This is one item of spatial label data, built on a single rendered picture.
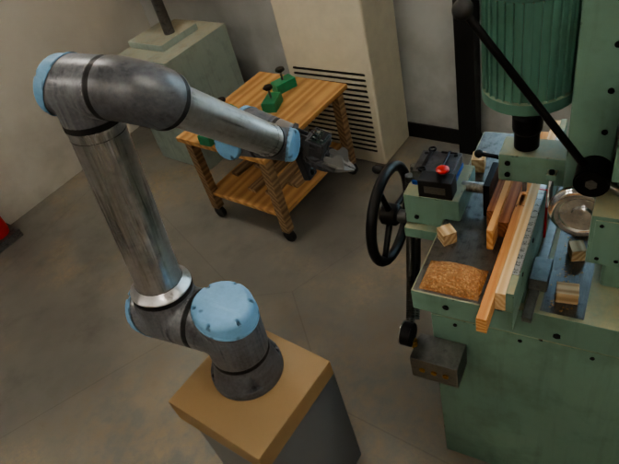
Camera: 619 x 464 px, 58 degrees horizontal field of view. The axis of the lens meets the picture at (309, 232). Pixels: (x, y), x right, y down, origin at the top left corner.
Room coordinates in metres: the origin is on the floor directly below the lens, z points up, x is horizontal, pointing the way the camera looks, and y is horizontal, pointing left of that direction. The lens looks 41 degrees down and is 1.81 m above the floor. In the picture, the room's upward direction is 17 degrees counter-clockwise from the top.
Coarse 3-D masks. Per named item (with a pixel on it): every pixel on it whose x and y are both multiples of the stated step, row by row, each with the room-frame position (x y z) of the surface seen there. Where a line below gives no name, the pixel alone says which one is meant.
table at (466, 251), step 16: (480, 144) 1.19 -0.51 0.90; (496, 144) 1.17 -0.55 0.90; (496, 160) 1.10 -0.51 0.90; (480, 176) 1.06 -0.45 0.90; (480, 208) 0.95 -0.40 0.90; (544, 208) 0.89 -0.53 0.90; (416, 224) 0.99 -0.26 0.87; (464, 224) 0.91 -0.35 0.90; (480, 224) 0.90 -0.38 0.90; (464, 240) 0.86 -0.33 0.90; (480, 240) 0.85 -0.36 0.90; (496, 240) 0.83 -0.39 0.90; (432, 256) 0.85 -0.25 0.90; (448, 256) 0.83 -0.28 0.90; (464, 256) 0.82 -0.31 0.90; (480, 256) 0.80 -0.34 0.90; (496, 256) 0.79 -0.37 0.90; (528, 272) 0.75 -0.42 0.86; (416, 288) 0.77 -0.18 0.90; (416, 304) 0.76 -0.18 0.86; (432, 304) 0.74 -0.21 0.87; (448, 304) 0.72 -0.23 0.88; (464, 304) 0.70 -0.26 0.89; (480, 304) 0.68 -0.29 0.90; (496, 320) 0.66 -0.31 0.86; (512, 320) 0.64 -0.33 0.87
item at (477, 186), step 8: (496, 168) 0.96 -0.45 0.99; (488, 176) 0.94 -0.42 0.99; (496, 176) 0.96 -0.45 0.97; (464, 184) 0.98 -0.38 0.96; (472, 184) 0.97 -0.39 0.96; (480, 184) 0.96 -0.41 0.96; (488, 184) 0.91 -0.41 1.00; (480, 192) 0.95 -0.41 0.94; (488, 192) 0.91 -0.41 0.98; (488, 200) 0.91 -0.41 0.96
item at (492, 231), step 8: (504, 184) 0.94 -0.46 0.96; (504, 192) 0.92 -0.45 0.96; (504, 200) 0.89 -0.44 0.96; (496, 208) 0.87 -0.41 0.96; (496, 216) 0.85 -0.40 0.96; (488, 224) 0.84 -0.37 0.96; (496, 224) 0.84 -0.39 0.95; (488, 232) 0.82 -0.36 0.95; (496, 232) 0.84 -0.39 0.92; (488, 240) 0.82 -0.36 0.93; (488, 248) 0.82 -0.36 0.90
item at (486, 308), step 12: (528, 192) 0.91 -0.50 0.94; (516, 216) 0.85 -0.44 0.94; (516, 228) 0.81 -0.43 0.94; (504, 240) 0.79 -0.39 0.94; (504, 252) 0.76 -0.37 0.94; (504, 264) 0.73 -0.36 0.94; (492, 276) 0.71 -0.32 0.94; (492, 288) 0.68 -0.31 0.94; (492, 300) 0.65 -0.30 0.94; (480, 312) 0.63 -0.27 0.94; (492, 312) 0.65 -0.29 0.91; (480, 324) 0.62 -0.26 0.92
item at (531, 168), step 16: (512, 144) 0.93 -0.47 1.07; (544, 144) 0.90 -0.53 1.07; (560, 144) 0.89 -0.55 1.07; (512, 160) 0.90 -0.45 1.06; (528, 160) 0.88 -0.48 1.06; (544, 160) 0.86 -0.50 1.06; (560, 160) 0.84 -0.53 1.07; (512, 176) 0.90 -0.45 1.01; (528, 176) 0.88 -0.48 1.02; (544, 176) 0.86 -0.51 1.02; (560, 176) 0.84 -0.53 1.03
